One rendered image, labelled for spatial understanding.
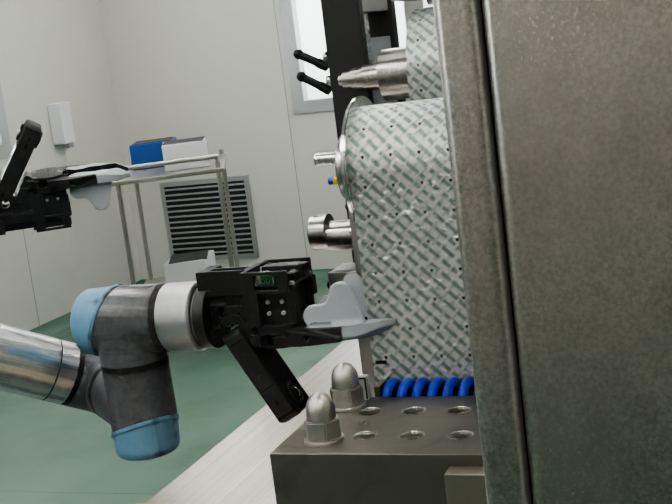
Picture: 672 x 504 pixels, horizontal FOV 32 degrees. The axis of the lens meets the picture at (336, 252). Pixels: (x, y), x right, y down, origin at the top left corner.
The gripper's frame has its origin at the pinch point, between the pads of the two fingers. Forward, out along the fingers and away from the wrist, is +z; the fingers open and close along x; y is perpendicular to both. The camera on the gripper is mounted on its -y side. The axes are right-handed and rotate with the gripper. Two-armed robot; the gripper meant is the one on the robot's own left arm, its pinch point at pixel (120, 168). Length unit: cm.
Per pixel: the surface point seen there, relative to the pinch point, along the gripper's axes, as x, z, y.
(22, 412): -315, -37, 168
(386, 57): 41, 31, -18
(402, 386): 76, 19, 10
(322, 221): 59, 17, -3
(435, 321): 75, 24, 4
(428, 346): 75, 23, 7
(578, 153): 156, 1, -32
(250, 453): 49, 8, 27
